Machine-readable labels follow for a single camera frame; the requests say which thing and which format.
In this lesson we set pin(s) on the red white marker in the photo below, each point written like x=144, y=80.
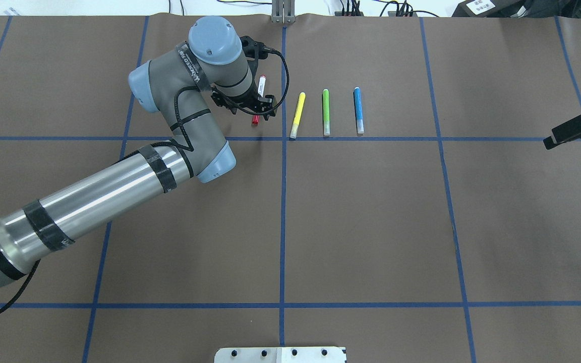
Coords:
x=260, y=93

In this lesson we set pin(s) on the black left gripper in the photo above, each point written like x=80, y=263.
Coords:
x=240, y=102

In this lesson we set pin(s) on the green highlighter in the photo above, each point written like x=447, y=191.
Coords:
x=325, y=111

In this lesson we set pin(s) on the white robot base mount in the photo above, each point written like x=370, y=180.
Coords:
x=282, y=354

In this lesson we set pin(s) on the yellow highlighter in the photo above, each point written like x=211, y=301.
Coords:
x=297, y=116

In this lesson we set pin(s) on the aluminium frame post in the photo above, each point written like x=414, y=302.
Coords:
x=283, y=12

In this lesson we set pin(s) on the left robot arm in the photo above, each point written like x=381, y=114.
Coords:
x=213, y=59

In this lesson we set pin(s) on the blue highlighter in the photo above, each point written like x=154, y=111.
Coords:
x=359, y=110

